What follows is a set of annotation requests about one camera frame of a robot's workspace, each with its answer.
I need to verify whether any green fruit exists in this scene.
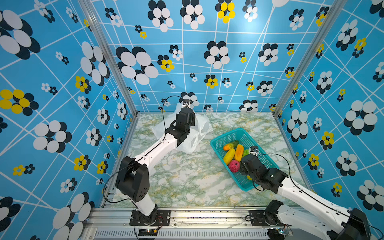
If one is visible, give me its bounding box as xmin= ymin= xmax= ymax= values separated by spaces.
xmin=243 ymin=149 xmax=250 ymax=157

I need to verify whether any pink fruit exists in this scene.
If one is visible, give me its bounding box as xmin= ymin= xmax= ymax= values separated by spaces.
xmin=228 ymin=160 xmax=241 ymax=173

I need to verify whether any orange yellow mango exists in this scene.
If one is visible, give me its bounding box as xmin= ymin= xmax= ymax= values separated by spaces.
xmin=234 ymin=144 xmax=244 ymax=162

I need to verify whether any white plastic bag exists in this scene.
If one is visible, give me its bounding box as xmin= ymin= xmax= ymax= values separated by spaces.
xmin=152 ymin=103 xmax=213 ymax=154

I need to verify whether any yellow oblong fruit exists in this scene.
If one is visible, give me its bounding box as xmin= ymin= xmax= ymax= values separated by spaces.
xmin=223 ymin=148 xmax=236 ymax=165

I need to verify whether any teal plastic basket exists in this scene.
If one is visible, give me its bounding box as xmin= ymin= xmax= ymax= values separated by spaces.
xmin=211 ymin=128 xmax=279 ymax=192

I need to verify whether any green orange papaya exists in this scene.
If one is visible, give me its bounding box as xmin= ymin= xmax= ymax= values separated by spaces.
xmin=223 ymin=140 xmax=239 ymax=151

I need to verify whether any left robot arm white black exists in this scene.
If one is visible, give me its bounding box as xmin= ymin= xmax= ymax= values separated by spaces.
xmin=115 ymin=107 xmax=196 ymax=223

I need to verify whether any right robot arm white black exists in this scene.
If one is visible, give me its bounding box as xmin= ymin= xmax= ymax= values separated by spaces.
xmin=240 ymin=154 xmax=372 ymax=240

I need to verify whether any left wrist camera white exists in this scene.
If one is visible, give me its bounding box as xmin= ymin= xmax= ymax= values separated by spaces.
xmin=182 ymin=99 xmax=191 ymax=108

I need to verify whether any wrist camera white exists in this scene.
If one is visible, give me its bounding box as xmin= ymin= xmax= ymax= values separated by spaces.
xmin=182 ymin=99 xmax=191 ymax=108
xmin=249 ymin=146 xmax=260 ymax=156

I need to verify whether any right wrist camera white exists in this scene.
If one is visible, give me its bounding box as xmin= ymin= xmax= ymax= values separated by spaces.
xmin=249 ymin=146 xmax=260 ymax=156

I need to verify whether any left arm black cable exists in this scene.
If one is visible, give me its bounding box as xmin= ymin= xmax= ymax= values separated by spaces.
xmin=101 ymin=95 xmax=185 ymax=205

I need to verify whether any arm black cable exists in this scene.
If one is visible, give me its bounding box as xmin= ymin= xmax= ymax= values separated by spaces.
xmin=101 ymin=95 xmax=185 ymax=205
xmin=251 ymin=152 xmax=384 ymax=235

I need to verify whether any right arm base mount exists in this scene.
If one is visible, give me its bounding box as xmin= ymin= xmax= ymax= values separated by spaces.
xmin=245 ymin=200 xmax=286 ymax=227

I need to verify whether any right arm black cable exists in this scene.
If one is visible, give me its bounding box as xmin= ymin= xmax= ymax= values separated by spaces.
xmin=251 ymin=152 xmax=384 ymax=235

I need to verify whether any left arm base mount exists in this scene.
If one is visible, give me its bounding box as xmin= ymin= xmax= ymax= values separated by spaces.
xmin=130 ymin=210 xmax=171 ymax=227

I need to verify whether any left aluminium corner post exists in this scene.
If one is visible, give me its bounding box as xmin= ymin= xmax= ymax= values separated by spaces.
xmin=79 ymin=0 xmax=138 ymax=119

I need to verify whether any aluminium corner post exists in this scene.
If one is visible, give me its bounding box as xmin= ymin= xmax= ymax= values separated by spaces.
xmin=79 ymin=0 xmax=138 ymax=119
xmin=273 ymin=0 xmax=348 ymax=119

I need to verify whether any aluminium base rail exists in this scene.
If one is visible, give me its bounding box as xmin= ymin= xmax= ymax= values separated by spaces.
xmin=81 ymin=207 xmax=330 ymax=240

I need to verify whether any right aluminium corner post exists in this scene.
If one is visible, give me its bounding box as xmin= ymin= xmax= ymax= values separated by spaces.
xmin=273 ymin=0 xmax=348 ymax=119

